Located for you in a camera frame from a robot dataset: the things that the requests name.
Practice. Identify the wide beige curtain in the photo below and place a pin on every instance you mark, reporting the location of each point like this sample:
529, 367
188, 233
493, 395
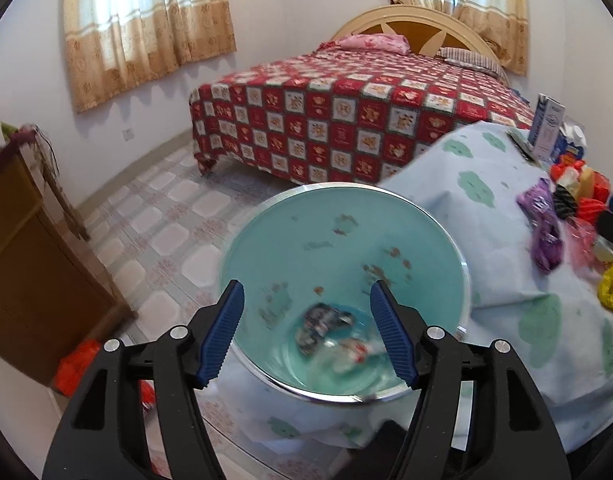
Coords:
146, 25

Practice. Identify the cream wooden bed headboard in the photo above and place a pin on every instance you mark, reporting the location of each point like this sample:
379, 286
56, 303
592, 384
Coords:
416, 25

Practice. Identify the white wall socket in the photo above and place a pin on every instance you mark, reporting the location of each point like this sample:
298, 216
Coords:
129, 134

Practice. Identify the pink pillow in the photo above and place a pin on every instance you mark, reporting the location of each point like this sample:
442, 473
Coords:
374, 41

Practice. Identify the wooden side table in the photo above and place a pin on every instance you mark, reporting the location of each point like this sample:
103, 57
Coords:
56, 180

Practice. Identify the bed with red patterned cover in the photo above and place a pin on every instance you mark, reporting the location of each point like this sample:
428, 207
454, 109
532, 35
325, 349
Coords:
336, 110

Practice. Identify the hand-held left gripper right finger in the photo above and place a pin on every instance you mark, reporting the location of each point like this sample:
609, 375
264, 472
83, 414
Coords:
394, 340

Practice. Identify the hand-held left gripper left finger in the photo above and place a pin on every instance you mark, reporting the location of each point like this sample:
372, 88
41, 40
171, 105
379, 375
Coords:
221, 335

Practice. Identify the dark red cloth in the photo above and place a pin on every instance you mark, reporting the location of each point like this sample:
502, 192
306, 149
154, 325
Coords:
14, 140

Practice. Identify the small red plastic bag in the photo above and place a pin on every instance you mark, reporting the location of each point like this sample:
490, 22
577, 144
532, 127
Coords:
568, 162
591, 208

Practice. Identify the narrow beige curtain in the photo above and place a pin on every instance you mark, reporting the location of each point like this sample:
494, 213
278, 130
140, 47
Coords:
481, 5

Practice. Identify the white and blue milk carton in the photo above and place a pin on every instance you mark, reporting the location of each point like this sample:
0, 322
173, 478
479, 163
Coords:
548, 130

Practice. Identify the brown wooden cabinet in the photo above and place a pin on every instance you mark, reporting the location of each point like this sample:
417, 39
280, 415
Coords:
31, 260

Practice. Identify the black striped wrapper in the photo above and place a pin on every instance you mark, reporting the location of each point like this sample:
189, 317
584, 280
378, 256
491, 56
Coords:
566, 200

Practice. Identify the striped pillow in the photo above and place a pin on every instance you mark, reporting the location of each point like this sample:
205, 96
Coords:
469, 57

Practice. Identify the purple snack wrapper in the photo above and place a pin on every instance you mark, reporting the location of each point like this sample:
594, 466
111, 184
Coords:
543, 225

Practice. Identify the dark remote control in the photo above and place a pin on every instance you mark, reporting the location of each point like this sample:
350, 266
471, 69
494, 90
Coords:
521, 147

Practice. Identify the black snack wrapper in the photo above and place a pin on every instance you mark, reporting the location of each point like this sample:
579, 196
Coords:
319, 325

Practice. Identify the table with light blue cloth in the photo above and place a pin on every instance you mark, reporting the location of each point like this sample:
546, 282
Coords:
486, 270

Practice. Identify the pink clear plastic wrapper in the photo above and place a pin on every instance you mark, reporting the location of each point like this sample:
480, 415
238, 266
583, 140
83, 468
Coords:
581, 242

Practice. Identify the blue drink carton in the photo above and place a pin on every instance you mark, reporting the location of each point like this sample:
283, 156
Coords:
570, 144

